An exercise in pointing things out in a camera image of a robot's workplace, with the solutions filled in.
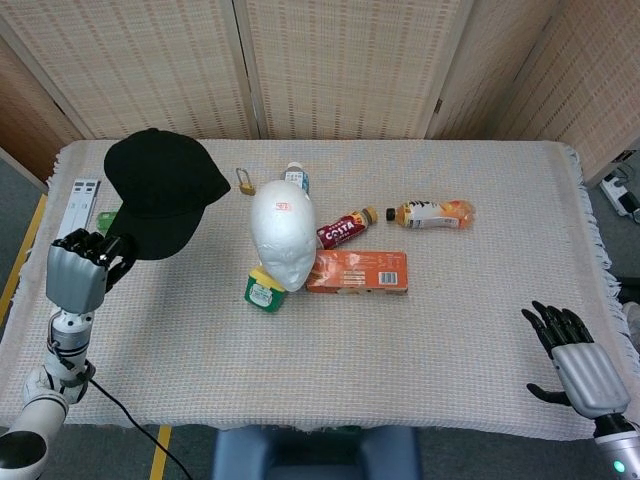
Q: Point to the green drink can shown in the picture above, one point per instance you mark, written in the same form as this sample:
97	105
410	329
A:
106	220

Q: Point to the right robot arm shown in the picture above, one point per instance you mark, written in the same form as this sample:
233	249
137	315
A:
617	447

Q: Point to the white foam mannequin head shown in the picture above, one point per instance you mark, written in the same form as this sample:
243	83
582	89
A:
285	235

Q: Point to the white power strip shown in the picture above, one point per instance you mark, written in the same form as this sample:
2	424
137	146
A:
77	205
622	192

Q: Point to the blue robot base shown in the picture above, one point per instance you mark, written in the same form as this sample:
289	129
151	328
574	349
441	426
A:
315	452

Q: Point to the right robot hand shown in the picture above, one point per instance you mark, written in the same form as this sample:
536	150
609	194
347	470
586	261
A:
582	367

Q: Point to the clear water bottle blue label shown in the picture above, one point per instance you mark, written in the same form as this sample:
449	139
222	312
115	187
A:
296	176

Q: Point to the brass padlock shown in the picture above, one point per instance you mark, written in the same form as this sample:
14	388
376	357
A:
245	182

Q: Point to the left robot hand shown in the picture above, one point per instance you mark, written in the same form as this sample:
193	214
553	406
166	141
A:
82	272

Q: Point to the green jar yellow lid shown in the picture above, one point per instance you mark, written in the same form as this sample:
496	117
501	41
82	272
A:
262	294

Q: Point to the beige woven tablecloth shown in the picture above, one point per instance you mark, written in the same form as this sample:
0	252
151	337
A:
350	350

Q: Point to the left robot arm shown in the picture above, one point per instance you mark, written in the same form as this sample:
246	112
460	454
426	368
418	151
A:
45	380

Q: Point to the black baseball cap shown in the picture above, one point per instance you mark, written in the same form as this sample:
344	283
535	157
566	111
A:
160	192

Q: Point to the Costa coffee bottle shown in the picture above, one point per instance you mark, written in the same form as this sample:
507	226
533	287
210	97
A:
345	230

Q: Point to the woven folding screen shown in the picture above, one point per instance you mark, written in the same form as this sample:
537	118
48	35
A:
320	65

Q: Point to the orange tea bottle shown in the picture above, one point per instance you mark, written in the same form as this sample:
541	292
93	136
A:
432	214

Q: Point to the orange cardboard box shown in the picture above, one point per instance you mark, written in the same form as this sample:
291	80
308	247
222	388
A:
360	272

